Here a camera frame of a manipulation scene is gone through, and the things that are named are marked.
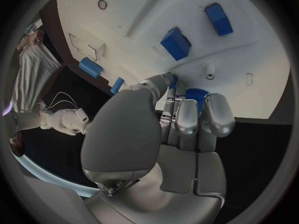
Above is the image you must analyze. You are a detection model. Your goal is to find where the blue gear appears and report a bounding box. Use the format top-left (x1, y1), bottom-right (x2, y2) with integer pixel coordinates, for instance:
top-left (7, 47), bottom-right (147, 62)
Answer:
top-left (168, 74), bottom-right (210, 117)

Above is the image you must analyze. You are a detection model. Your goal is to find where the blue peg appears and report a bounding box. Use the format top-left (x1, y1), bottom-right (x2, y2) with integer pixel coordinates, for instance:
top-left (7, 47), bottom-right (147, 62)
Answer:
top-left (110, 77), bottom-right (126, 95)

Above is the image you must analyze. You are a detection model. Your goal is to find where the person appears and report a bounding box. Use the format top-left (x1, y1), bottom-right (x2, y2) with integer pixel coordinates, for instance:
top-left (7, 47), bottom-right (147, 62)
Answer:
top-left (8, 131), bottom-right (26, 158)
top-left (10, 28), bottom-right (63, 113)

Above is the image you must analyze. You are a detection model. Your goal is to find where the blue short cylinder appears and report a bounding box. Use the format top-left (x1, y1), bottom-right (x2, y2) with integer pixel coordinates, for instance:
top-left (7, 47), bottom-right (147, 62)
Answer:
top-left (78, 57), bottom-right (104, 79)

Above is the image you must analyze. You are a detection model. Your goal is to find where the white cable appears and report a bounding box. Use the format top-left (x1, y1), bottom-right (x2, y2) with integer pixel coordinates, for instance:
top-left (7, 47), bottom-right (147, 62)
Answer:
top-left (46, 100), bottom-right (78, 111)
top-left (45, 92), bottom-right (79, 110)

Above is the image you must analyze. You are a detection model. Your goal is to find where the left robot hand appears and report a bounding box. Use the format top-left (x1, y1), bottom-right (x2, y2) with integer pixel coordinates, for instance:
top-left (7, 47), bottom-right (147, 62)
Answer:
top-left (80, 71), bottom-right (236, 224)

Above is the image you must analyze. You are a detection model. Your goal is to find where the white task board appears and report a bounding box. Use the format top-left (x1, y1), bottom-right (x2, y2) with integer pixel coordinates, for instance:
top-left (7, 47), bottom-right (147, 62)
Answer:
top-left (56, 0), bottom-right (292, 120)

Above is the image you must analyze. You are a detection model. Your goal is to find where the blue block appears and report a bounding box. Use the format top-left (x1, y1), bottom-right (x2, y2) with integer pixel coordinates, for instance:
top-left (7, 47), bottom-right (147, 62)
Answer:
top-left (204, 3), bottom-right (234, 36)
top-left (159, 27), bottom-right (193, 61)

